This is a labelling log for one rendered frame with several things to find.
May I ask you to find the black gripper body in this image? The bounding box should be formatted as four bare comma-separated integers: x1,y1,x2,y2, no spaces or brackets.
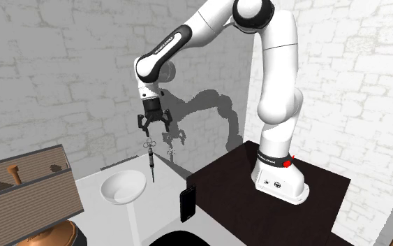
142,96,165,121

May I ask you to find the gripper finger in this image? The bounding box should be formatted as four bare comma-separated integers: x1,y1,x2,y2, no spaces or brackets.
160,108,174,133
137,115,154,138

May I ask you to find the white bowl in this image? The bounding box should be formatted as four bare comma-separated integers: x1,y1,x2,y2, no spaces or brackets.
99,169,148,206

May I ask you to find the black phone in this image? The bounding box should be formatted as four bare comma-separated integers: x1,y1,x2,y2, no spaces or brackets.
179,184,198,224

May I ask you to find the dark robot stand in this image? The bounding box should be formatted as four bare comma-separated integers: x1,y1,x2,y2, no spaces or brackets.
186,140,352,246

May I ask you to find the brown wooden shelf box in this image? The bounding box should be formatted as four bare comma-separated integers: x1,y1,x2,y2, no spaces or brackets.
0,144,85,246

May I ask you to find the brown round bin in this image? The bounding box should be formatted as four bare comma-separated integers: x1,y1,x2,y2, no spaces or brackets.
15,219,89,246

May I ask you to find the grey syringe with ring handles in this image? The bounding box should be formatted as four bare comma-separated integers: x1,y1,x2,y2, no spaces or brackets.
142,137,157,184

